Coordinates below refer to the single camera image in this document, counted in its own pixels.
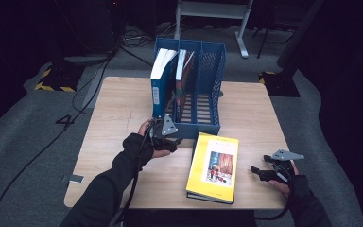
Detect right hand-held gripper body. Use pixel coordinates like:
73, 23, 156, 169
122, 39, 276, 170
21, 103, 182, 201
266, 148, 305, 183

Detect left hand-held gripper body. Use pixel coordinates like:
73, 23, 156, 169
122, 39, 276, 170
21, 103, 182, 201
149, 113, 179, 151

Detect blue plastic file rack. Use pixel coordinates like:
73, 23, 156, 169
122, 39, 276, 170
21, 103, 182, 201
150, 37, 227, 140

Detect yellow book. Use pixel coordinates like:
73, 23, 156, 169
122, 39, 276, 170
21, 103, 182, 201
185, 131, 240, 203

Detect thick blue book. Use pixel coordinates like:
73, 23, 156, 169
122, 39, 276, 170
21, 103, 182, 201
150, 47, 179, 121

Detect illustrated blue and red book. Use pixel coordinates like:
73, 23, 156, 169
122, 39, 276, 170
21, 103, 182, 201
174, 48, 196, 124

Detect person's right hand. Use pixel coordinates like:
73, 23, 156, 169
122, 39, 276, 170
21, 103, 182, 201
268, 163, 310, 201

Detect person's left hand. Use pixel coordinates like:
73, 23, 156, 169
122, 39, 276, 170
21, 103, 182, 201
122, 119, 171, 169

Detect black and yellow striped base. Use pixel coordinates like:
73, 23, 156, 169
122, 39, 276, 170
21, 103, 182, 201
33, 64, 79, 93
258, 70, 301, 98

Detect grey tape piece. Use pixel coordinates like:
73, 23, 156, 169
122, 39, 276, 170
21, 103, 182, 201
60, 174, 85, 184

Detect black floor tape mark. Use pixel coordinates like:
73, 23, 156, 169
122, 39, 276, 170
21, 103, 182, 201
55, 113, 76, 131

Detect black stand leg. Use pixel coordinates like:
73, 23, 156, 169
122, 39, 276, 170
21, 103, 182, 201
256, 27, 278, 60

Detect black slanted pole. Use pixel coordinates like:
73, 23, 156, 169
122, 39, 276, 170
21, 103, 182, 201
276, 0, 325, 69

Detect right hand-held gripper cable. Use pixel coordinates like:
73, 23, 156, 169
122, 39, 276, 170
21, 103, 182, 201
254, 195, 289, 220

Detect hand-held gripper cable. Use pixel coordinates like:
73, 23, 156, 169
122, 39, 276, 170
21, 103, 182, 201
254, 195, 289, 220
116, 119, 157, 226

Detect left hand-held gripper cable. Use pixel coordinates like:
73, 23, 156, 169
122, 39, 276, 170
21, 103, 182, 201
116, 119, 157, 226

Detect bundle of cables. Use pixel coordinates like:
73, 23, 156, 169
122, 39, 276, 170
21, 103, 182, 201
119, 25, 178, 48

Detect long black floor cable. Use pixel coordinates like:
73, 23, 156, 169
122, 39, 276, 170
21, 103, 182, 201
0, 53, 114, 227

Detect white metal desk frame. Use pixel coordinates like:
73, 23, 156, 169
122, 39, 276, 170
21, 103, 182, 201
173, 0, 254, 60

